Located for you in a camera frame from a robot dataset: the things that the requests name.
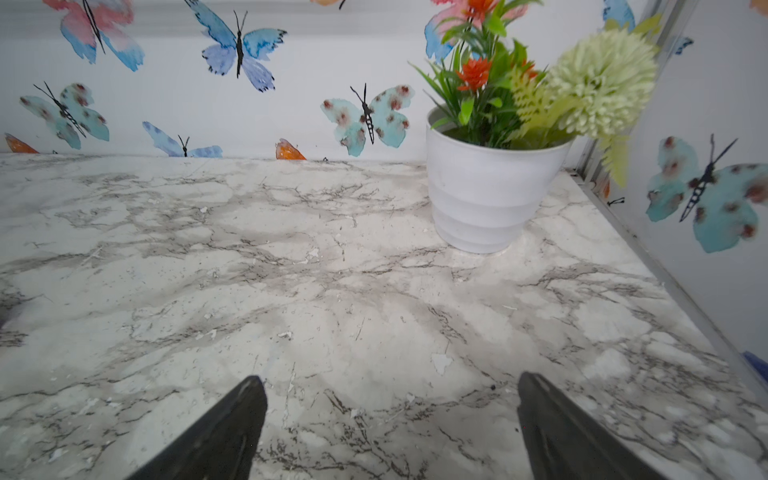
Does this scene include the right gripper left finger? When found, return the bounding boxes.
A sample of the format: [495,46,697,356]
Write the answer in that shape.
[130,375,268,480]

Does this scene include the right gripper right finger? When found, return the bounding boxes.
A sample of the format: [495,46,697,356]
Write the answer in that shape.
[517,372,664,480]

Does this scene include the potted flower plant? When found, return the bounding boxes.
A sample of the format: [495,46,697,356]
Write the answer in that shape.
[422,1,660,254]

